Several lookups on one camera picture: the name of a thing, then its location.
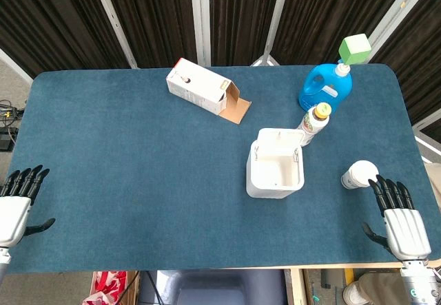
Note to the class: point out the blue table cloth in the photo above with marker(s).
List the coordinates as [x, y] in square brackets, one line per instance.
[138, 181]

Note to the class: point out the white shoe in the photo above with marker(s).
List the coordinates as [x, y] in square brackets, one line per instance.
[352, 294]

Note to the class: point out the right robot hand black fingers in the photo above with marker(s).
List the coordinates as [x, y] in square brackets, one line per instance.
[406, 231]

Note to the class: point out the black power adapter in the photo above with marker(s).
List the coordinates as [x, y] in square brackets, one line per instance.
[7, 139]

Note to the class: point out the green cube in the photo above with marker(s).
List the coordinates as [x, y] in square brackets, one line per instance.
[355, 48]

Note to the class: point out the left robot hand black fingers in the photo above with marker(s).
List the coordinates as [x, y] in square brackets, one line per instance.
[12, 212]

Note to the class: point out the red and white bag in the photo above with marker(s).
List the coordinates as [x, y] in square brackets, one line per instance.
[107, 284]

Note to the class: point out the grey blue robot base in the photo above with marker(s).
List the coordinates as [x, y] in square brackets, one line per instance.
[224, 287]

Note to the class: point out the white cylindrical bottle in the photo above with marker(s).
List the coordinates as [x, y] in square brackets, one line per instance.
[358, 174]

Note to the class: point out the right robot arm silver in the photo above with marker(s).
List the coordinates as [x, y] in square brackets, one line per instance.
[418, 281]

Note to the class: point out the grey metal frame post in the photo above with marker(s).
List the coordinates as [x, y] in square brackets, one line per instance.
[396, 12]
[112, 21]
[272, 26]
[200, 19]

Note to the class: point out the white open cardboard box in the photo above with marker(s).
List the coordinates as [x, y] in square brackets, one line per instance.
[196, 84]

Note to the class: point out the khaki trouser leg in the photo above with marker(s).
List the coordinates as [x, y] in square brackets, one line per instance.
[382, 287]

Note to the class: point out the black curtain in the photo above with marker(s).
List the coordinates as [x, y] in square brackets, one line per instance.
[58, 19]

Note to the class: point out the drink bottle yellow cap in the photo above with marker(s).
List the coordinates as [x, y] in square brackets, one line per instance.
[315, 122]

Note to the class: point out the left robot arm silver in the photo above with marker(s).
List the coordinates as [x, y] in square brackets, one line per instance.
[2, 263]

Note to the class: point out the white square plastic container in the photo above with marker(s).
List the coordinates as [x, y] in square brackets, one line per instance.
[272, 172]

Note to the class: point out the blue detergent bottle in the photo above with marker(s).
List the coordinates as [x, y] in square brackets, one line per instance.
[339, 93]

